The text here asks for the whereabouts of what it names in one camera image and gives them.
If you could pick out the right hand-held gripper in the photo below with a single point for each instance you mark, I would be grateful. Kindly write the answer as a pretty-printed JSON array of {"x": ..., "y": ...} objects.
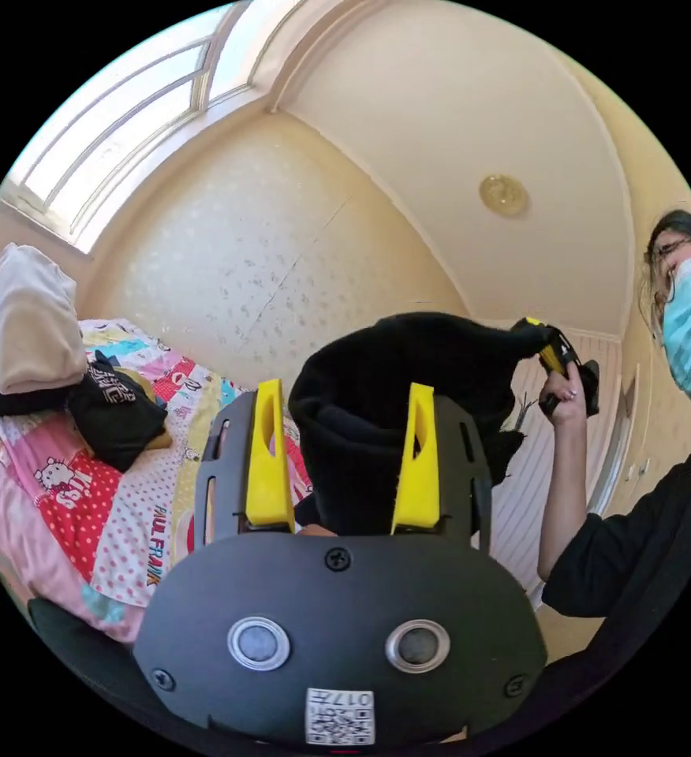
[{"x": 576, "y": 378}]

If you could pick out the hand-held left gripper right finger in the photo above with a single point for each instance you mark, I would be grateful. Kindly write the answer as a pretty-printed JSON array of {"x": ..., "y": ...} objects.
[{"x": 417, "y": 479}]

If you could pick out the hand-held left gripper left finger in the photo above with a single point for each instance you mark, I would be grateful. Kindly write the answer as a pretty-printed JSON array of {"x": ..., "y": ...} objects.
[{"x": 266, "y": 473}]

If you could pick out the black thermal shirt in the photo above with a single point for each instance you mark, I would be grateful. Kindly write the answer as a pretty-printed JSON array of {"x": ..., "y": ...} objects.
[{"x": 375, "y": 414}]

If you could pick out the person's right forearm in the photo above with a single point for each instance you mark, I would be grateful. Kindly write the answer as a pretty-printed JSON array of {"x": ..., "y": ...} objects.
[{"x": 560, "y": 491}]

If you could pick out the person's right hand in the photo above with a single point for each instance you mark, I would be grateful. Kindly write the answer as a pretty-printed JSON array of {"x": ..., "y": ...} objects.
[{"x": 563, "y": 397}]

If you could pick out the round ceiling lamp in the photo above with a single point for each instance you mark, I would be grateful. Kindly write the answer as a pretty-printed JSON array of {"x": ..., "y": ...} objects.
[{"x": 503, "y": 194}]

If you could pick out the bed with printed patchwork quilt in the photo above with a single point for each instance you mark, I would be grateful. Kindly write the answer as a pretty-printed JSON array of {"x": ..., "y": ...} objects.
[{"x": 115, "y": 491}]

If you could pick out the person's body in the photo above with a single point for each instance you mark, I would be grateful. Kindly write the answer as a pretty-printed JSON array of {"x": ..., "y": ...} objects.
[{"x": 647, "y": 503}]

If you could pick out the pile of clothes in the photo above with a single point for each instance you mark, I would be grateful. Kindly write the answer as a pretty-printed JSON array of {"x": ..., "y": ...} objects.
[{"x": 44, "y": 366}]

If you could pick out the window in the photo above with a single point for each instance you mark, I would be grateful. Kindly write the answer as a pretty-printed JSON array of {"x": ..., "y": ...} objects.
[{"x": 126, "y": 124}]

